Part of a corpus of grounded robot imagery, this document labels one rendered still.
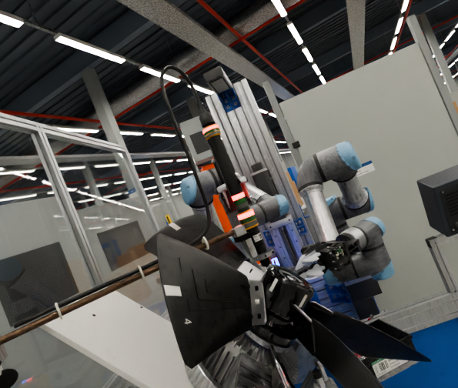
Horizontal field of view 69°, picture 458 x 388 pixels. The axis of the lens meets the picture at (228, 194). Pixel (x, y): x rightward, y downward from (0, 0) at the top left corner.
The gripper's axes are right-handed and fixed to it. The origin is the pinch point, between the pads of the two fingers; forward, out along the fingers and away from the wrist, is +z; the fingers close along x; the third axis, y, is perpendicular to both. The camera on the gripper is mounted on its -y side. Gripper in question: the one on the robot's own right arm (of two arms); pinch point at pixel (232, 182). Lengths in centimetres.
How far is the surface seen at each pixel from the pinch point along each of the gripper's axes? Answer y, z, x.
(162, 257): 8.9, 29.3, 18.0
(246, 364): 35.2, 18.7, 12.8
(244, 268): 21.0, 1.9, 5.7
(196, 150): -88, -399, -3
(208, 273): 15.2, 24.1, 12.4
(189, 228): 6.7, -6.4, 15.1
